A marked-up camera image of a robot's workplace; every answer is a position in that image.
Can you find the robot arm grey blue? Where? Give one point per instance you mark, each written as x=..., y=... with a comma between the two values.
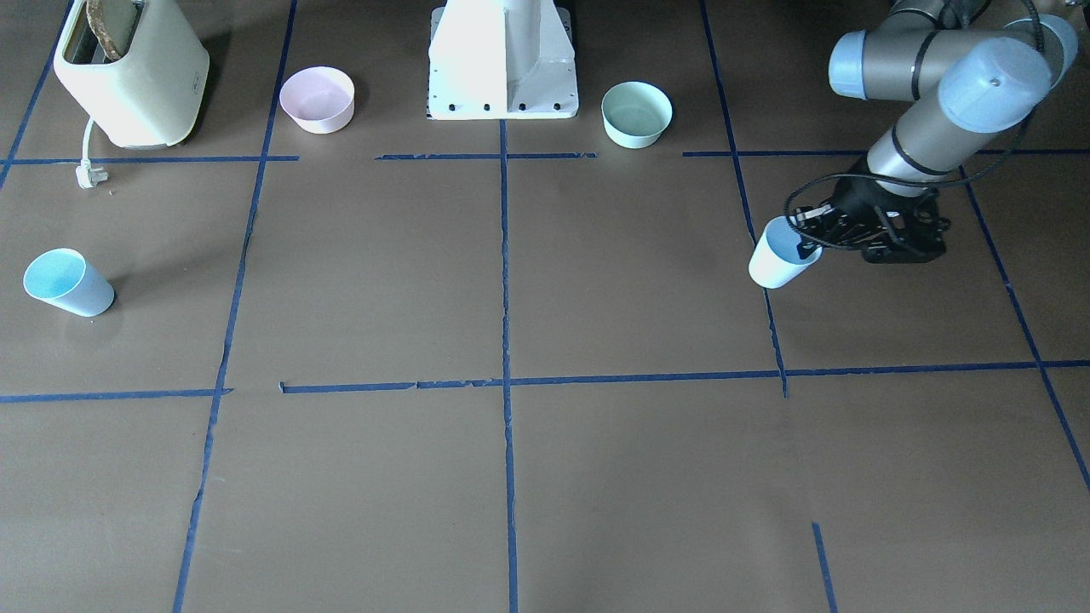
x=963, y=86

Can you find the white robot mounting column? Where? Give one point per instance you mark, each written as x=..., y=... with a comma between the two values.
x=501, y=60

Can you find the light blue plastic cup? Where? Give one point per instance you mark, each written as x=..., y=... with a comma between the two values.
x=64, y=278

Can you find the cream toaster with bread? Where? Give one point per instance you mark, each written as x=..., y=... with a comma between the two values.
x=143, y=81

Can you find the white toaster plug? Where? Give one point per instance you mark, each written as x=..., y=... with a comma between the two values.
x=88, y=175

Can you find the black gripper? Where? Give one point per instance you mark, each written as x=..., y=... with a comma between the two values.
x=854, y=206

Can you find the pink plastic bowl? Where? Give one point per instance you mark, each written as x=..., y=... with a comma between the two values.
x=320, y=99

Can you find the green plastic bowl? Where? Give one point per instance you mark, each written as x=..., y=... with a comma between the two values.
x=635, y=114

